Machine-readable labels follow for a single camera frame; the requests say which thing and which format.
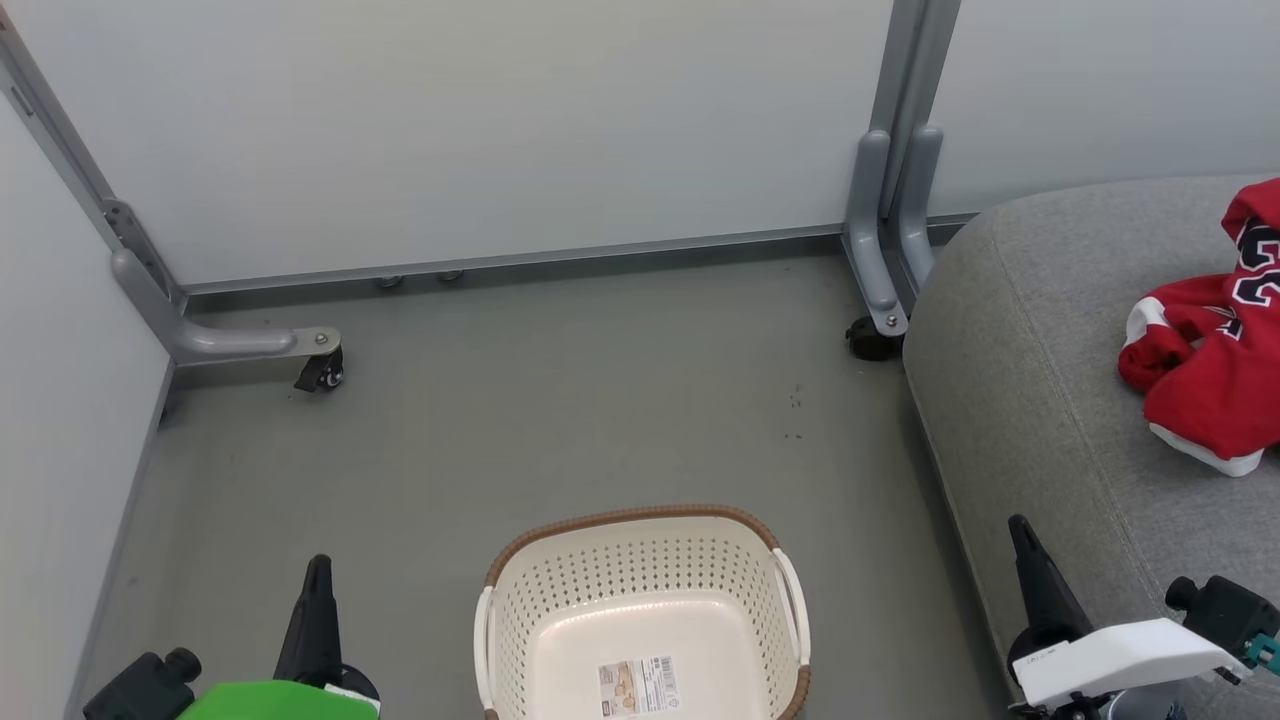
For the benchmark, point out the cream laundry basket brown rim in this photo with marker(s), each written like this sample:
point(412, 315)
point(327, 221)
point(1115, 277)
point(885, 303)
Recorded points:
point(640, 600)

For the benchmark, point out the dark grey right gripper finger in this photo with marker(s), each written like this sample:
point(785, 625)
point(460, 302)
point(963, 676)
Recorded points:
point(1045, 590)

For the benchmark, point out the black left wrist camera unit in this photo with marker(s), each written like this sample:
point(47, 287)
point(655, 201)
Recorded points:
point(140, 690)

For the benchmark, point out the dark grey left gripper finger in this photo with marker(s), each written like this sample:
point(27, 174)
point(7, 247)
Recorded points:
point(315, 630)

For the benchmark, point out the teal right camera connector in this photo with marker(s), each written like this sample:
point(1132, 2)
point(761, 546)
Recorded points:
point(1265, 652)

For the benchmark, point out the red white basketball jersey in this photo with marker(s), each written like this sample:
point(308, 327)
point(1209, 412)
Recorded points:
point(1210, 370)

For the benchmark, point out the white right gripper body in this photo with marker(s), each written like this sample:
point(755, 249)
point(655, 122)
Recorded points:
point(1130, 655)

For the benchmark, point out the grey metal floor rail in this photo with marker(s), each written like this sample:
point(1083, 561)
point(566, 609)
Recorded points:
point(550, 258)

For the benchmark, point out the black wrist camera unit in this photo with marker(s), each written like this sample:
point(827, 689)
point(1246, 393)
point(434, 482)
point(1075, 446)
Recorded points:
point(140, 690)
point(1225, 610)

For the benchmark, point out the grey fabric sofa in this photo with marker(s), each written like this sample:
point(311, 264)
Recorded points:
point(1040, 400)

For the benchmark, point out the black caster wheel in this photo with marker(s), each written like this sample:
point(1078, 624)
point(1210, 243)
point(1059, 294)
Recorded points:
point(872, 340)
point(322, 372)

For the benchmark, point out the printed paper basket label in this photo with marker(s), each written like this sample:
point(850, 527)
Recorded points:
point(638, 686)

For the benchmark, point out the grey metal partition post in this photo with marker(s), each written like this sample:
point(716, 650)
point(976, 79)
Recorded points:
point(90, 170)
point(915, 60)

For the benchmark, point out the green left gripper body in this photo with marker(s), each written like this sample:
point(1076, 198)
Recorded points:
point(270, 702)

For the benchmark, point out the black right wrist camera unit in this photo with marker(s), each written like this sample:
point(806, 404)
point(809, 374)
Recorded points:
point(1225, 610)

